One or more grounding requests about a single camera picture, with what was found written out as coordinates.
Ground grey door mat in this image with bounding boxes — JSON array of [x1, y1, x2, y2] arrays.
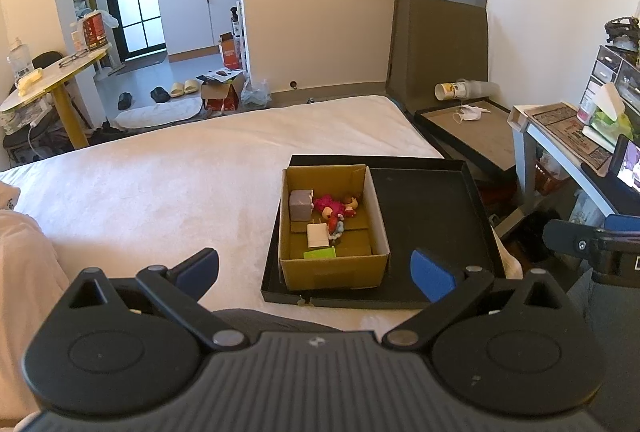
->
[[109, 54, 169, 76]]

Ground cream printed pillow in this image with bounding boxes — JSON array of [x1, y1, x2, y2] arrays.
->
[[0, 182, 71, 419]]

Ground grey desk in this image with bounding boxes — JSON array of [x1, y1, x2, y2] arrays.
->
[[507, 102, 640, 219]]

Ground black tray brown inside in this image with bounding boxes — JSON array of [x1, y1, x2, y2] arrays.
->
[[414, 98, 519, 179]]

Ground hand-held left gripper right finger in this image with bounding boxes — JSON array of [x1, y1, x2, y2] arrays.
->
[[384, 249, 568, 353]]

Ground grey block toy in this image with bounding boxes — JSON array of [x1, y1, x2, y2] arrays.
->
[[289, 189, 315, 222]]

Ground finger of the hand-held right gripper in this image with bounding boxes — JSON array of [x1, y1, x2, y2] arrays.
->
[[542, 218, 604, 258], [602, 213, 640, 233]]

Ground red basket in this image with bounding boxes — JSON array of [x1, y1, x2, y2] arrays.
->
[[535, 157, 571, 196]]

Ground brown cardboard box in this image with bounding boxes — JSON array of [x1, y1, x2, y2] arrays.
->
[[278, 164, 391, 292]]

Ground green tissue pack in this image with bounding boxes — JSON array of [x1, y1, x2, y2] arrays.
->
[[582, 82, 634, 149]]

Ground dark ornament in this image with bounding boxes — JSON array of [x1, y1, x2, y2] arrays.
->
[[604, 16, 640, 51]]

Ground white face mask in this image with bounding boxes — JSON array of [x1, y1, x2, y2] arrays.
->
[[452, 105, 494, 122]]

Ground white shopping bag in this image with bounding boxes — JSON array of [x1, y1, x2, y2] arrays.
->
[[570, 189, 606, 238]]

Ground clear plastic bottle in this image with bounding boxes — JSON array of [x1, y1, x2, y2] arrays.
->
[[7, 37, 32, 78]]

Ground pink hooded doll figurine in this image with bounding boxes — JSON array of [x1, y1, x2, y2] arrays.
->
[[314, 194, 346, 219]]

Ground white kitchen cabinet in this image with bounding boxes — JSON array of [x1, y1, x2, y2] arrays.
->
[[156, 0, 242, 58]]

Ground black shallow tray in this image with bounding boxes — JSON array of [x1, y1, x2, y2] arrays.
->
[[261, 154, 507, 311]]

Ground yellow round table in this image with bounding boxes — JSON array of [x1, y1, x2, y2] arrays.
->
[[0, 46, 112, 150]]

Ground pale yellow packet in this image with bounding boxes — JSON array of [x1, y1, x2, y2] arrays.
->
[[17, 68, 44, 96]]

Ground printed brown desk mat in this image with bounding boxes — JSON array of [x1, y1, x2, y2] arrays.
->
[[530, 104, 614, 171]]

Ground stack of paper cups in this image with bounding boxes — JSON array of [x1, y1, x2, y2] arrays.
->
[[434, 79, 501, 102]]

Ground clear plastic bag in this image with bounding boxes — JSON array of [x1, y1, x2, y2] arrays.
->
[[241, 79, 274, 108]]

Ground white plug charger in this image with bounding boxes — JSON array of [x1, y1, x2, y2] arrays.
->
[[306, 222, 330, 249]]

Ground orange carton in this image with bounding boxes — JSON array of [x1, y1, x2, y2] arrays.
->
[[218, 32, 244, 68]]

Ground open floor cardboard box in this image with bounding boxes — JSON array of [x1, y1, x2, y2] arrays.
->
[[197, 68, 246, 113]]

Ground person's dark trousers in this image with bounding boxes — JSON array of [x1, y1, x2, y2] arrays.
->
[[212, 282, 640, 432]]

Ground black tablet screen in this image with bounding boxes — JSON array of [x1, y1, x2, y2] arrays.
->
[[610, 134, 640, 194]]

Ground white floor cushion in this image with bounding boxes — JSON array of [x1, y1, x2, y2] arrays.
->
[[115, 99, 204, 131]]

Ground grey drawer organizer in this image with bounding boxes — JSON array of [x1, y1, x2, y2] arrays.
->
[[580, 44, 640, 114]]

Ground black eyeglasses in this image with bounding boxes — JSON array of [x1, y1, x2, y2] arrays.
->
[[59, 51, 91, 69]]

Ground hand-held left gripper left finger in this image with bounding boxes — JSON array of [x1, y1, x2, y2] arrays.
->
[[64, 248, 251, 353]]

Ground brown leaning board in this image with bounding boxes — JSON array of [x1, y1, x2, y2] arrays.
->
[[387, 0, 489, 113]]

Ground red box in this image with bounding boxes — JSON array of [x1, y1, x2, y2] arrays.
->
[[81, 12, 111, 53]]

